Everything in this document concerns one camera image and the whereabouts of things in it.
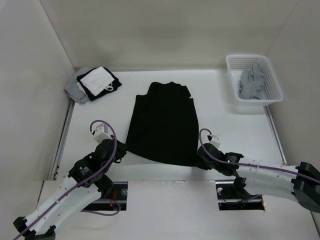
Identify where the folded black tank top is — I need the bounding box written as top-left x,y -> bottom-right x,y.
76,66 -> 122,102

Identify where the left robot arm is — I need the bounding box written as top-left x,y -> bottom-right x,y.
13,139 -> 128,240

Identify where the folded white tank top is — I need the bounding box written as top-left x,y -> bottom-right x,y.
80,66 -> 114,97

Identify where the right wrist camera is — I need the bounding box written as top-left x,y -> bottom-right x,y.
207,134 -> 221,149

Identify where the black tank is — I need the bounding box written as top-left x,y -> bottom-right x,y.
76,66 -> 122,102
125,82 -> 199,167

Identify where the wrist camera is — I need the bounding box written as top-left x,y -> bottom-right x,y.
92,123 -> 113,144
207,134 -> 221,149

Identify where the white plastic basket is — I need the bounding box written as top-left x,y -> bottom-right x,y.
225,54 -> 284,108

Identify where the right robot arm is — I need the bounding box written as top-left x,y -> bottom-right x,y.
197,143 -> 320,213

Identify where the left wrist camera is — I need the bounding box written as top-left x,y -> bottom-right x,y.
92,123 -> 113,144

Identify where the grey tank top in basket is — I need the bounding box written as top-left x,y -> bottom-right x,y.
239,63 -> 266,100

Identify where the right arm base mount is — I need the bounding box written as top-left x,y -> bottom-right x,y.
215,177 -> 265,211

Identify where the folded grey tank top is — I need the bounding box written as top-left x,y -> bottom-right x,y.
64,67 -> 90,105

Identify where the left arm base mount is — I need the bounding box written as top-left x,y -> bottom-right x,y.
84,182 -> 129,213

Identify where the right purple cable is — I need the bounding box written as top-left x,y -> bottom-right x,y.
199,128 -> 320,185

